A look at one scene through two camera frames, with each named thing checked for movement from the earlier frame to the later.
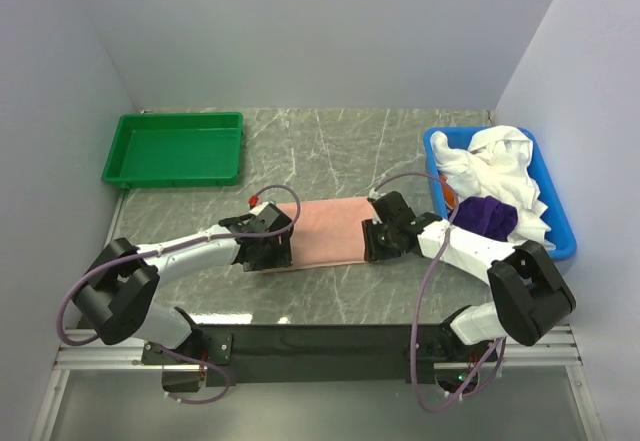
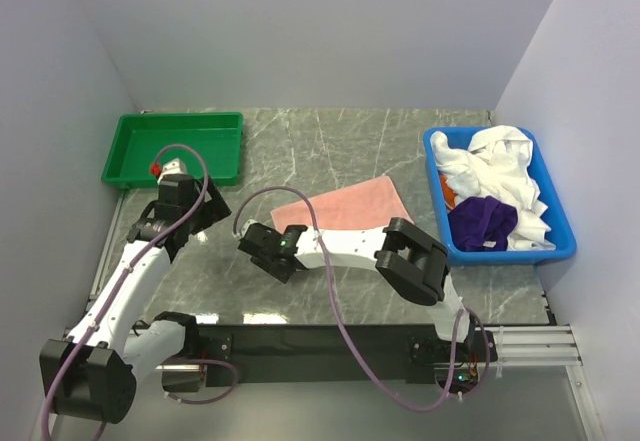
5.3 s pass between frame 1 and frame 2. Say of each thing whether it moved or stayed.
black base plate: stayed
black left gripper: moved
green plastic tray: stayed
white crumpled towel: stayed
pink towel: moved
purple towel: stayed
